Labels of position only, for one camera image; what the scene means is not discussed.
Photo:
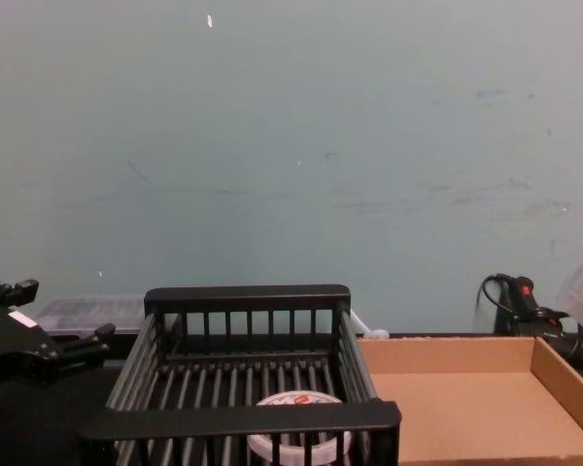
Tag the small white plastic piece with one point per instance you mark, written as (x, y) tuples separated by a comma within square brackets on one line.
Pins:
[(376, 333)]

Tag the clear plastic case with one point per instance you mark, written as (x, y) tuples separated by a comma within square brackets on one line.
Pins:
[(92, 313)]

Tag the white tape roll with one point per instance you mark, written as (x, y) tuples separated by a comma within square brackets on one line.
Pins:
[(298, 449)]

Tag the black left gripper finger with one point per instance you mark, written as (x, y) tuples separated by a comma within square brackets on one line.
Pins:
[(85, 345), (15, 290)]

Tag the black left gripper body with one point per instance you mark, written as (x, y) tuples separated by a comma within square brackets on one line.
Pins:
[(14, 347)]

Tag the black rack with steel bars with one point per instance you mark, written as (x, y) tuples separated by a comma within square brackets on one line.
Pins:
[(233, 420)]

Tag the shallow brown cardboard tray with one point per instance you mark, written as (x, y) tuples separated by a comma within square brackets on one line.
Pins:
[(466, 403)]

